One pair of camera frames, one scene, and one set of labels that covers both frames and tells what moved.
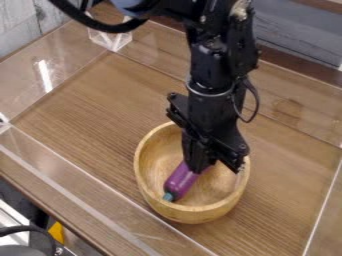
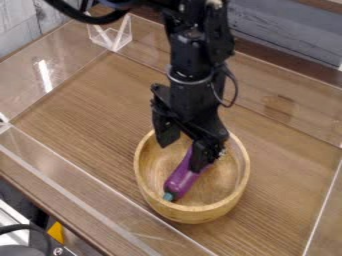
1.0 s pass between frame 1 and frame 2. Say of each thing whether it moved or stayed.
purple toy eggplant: stayed
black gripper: moved
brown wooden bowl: stayed
